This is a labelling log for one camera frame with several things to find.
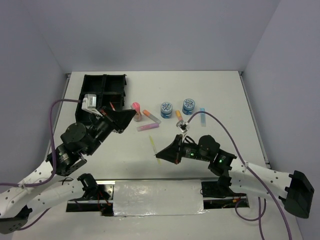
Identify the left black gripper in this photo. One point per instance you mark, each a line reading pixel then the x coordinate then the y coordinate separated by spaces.
pixel 120 119

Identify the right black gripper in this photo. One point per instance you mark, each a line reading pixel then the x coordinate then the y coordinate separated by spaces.
pixel 171 152

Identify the orange thin pen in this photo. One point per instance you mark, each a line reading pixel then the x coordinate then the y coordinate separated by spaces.
pixel 112 106

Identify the yellow thin pen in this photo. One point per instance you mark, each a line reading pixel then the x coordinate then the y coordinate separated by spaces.
pixel 154 149

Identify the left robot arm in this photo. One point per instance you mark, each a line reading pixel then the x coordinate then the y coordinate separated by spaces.
pixel 35 194

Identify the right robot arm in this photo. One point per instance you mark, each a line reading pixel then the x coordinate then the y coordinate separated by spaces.
pixel 293 191

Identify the pink-capped small bottle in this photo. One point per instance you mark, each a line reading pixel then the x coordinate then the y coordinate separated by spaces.
pixel 138 116

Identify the orange-capped highlighter left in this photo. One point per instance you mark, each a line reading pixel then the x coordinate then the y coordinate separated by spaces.
pixel 151 116

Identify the black four-compartment organizer tray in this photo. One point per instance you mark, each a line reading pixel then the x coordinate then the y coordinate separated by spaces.
pixel 107 88

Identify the purple highlighter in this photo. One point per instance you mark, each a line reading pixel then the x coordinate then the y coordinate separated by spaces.
pixel 147 127

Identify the orange-capped pink highlighter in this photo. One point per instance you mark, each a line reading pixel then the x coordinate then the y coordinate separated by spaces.
pixel 179 116

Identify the blue jar left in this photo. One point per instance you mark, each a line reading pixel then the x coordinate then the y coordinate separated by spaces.
pixel 166 109

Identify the blue jar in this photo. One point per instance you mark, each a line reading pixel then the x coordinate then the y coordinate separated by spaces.
pixel 188 106
pixel 166 109

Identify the silver foil plate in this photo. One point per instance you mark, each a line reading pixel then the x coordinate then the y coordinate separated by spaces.
pixel 157 198

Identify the blue highlighter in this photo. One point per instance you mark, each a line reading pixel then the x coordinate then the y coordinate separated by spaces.
pixel 202 117

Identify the blue jar right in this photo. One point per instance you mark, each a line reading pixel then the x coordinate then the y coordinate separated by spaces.
pixel 188 106

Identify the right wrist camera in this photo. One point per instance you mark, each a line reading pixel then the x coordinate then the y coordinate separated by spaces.
pixel 183 126

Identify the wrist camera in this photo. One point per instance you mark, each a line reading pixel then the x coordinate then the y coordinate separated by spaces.
pixel 89 104
pixel 183 126

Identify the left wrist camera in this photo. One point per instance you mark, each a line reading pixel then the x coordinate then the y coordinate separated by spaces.
pixel 89 104

